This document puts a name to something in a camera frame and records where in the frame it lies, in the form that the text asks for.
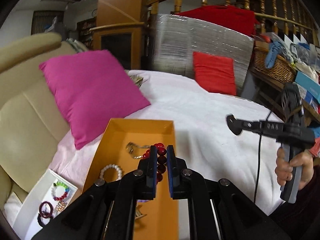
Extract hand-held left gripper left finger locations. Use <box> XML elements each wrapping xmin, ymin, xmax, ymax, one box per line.
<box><xmin>31</xmin><ymin>145</ymin><xmax>158</xmax><ymax>240</ymax></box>

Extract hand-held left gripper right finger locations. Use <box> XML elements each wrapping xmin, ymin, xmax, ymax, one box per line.
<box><xmin>167</xmin><ymin>145</ymin><xmax>292</xmax><ymax>240</ymax></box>

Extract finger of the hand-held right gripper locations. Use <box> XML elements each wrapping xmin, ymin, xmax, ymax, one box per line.
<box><xmin>226</xmin><ymin>114</ymin><xmax>262</xmax><ymax>135</ymax></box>

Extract red bead bracelet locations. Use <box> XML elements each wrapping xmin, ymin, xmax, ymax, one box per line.
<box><xmin>140</xmin><ymin>142</ymin><xmax>167</xmax><ymax>183</ymax></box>

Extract wrist watch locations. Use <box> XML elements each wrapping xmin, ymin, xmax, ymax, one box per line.
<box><xmin>126</xmin><ymin>142</ymin><xmax>150</xmax><ymax>159</ymax></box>

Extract white bead bracelet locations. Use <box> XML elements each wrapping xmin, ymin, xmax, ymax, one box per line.
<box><xmin>100</xmin><ymin>164</ymin><xmax>125</xmax><ymax>180</ymax></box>

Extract beige hair claw clip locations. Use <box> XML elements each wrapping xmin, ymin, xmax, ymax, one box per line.
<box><xmin>135</xmin><ymin>204</ymin><xmax>147</xmax><ymax>222</ymax></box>

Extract orange cardboard box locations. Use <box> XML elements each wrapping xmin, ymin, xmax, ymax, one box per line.
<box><xmin>81</xmin><ymin>118</ymin><xmax>179</xmax><ymax>240</ymax></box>

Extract person's right hand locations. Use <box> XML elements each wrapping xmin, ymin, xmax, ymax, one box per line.
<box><xmin>274</xmin><ymin>147</ymin><xmax>314</xmax><ymax>192</ymax></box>

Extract wooden shelf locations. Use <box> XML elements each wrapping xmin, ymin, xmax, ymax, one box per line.
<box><xmin>249</xmin><ymin>67</ymin><xmax>320</xmax><ymax>126</ymax></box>

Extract blue carton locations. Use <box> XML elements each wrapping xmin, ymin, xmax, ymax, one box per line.
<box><xmin>294</xmin><ymin>70</ymin><xmax>320</xmax><ymax>92</ymax></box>

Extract red pillow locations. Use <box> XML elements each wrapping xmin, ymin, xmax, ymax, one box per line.
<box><xmin>192</xmin><ymin>51</ymin><xmax>237</xmax><ymax>96</ymax></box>

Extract wicker basket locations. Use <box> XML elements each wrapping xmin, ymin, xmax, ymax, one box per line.
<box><xmin>252</xmin><ymin>46</ymin><xmax>298</xmax><ymax>84</ymax></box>

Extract blue cloth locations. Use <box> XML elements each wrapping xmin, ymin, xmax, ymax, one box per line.
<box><xmin>265</xmin><ymin>41</ymin><xmax>284</xmax><ymax>68</ymax></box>

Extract person's dark clothing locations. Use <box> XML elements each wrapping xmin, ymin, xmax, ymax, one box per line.
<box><xmin>270</xmin><ymin>175</ymin><xmax>320</xmax><ymax>240</ymax></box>

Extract clear plastic bags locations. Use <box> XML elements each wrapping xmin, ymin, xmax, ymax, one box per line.
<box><xmin>287</xmin><ymin>36</ymin><xmax>320</xmax><ymax>70</ymax></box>

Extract crumpled beige cloth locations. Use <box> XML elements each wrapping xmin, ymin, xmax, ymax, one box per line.
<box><xmin>127</xmin><ymin>74</ymin><xmax>148</xmax><ymax>88</ymax></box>

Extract magenta pillow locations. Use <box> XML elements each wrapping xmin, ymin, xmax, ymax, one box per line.
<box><xmin>39</xmin><ymin>49</ymin><xmax>151</xmax><ymax>150</ymax></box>

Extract silver foil insulation sheet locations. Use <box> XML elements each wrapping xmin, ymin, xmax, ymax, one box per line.
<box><xmin>152</xmin><ymin>14</ymin><xmax>255</xmax><ymax>95</ymax></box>

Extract red cloth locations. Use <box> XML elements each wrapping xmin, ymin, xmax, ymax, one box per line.
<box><xmin>175</xmin><ymin>5</ymin><xmax>256</xmax><ymax>37</ymax></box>

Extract white flat box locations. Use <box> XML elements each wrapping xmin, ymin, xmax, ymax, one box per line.
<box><xmin>12</xmin><ymin>169</ymin><xmax>78</xmax><ymax>240</ymax></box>

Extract low wooden glass-door cabinet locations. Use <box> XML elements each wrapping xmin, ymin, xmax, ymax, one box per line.
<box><xmin>89</xmin><ymin>22</ymin><xmax>146</xmax><ymax>70</ymax></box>

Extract beige sofa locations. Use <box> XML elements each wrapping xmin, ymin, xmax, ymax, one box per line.
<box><xmin>0</xmin><ymin>32</ymin><xmax>84</xmax><ymax>205</ymax></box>

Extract striped cloth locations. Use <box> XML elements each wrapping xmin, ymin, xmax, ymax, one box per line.
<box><xmin>66</xmin><ymin>38</ymin><xmax>88</xmax><ymax>53</ymax></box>

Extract tall wooden cabinet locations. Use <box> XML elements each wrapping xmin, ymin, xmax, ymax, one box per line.
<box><xmin>96</xmin><ymin>0</ymin><xmax>153</xmax><ymax>26</ymax></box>

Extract multicolour bead bracelet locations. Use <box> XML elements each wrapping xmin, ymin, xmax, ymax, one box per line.
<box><xmin>52</xmin><ymin>181</ymin><xmax>71</xmax><ymax>201</ymax></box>

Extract maroon hair tie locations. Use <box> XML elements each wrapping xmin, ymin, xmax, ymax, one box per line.
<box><xmin>39</xmin><ymin>201</ymin><xmax>53</xmax><ymax>218</ymax></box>

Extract black hair tie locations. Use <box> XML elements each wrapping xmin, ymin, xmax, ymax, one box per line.
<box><xmin>37</xmin><ymin>214</ymin><xmax>54</xmax><ymax>227</ymax></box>

